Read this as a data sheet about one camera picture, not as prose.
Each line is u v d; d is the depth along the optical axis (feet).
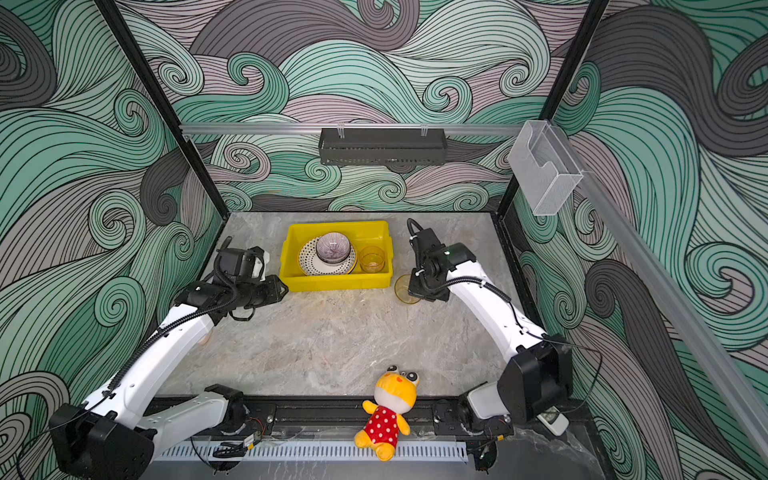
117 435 1.19
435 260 1.81
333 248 3.30
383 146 3.13
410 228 2.16
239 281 1.92
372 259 3.18
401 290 2.25
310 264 3.30
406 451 2.28
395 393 2.32
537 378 1.30
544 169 2.56
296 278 3.18
